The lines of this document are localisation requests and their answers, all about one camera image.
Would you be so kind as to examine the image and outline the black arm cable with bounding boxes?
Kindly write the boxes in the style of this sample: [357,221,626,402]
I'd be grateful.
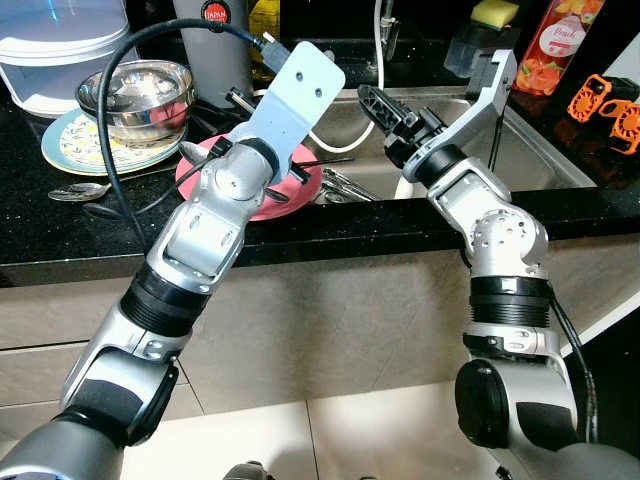
[485,120,601,446]
[100,20,291,251]

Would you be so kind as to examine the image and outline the peach dish soap bottle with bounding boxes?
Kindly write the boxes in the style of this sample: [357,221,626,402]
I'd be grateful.
[515,0,606,98]

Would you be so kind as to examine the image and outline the grey flask red badge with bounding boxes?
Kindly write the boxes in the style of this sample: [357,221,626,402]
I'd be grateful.
[172,0,256,109]

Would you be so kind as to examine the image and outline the yellow green sponge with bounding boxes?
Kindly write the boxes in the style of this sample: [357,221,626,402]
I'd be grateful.
[472,0,521,29]

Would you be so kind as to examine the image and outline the chrome tap nozzle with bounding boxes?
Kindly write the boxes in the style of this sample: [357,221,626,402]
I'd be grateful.
[383,20,401,56]

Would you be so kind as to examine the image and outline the pink plate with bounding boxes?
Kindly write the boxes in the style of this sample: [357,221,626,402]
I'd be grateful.
[175,135,324,223]

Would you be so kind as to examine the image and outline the stainless steel sink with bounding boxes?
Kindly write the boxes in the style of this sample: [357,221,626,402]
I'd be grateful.
[255,85,601,201]

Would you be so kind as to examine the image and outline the translucent white water container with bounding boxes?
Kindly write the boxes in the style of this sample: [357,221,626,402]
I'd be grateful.
[0,0,131,119]

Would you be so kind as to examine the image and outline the black chopstick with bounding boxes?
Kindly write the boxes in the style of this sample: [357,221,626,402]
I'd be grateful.
[295,155,358,169]

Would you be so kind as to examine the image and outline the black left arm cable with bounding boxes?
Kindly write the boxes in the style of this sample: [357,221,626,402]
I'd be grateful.
[100,20,291,251]

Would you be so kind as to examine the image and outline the clear plastic sponge holder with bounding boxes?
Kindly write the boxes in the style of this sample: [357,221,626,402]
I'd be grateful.
[445,22,516,79]

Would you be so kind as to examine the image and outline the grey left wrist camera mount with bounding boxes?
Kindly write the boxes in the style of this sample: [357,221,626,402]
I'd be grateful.
[228,42,346,161]

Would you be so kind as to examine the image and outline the steel bowl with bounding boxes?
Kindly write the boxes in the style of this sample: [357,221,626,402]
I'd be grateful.
[76,60,196,149]

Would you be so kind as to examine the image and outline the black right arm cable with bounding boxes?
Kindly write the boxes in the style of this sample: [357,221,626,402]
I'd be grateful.
[485,120,601,446]

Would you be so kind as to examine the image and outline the dark grey robot left foot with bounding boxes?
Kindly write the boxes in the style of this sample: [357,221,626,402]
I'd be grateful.
[222,460,276,480]

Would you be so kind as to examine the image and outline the white tap hose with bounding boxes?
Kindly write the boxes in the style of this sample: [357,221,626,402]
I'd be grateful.
[310,0,389,156]

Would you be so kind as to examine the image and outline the yellow oil bottle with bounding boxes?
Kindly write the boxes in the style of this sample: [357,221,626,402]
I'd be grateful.
[248,0,286,41]

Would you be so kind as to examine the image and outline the lemon print plate teal rim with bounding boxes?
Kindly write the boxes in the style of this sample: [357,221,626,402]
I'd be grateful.
[40,108,191,177]

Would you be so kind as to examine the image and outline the orange black plastic tool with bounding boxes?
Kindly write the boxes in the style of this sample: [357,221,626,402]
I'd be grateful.
[567,73,640,156]

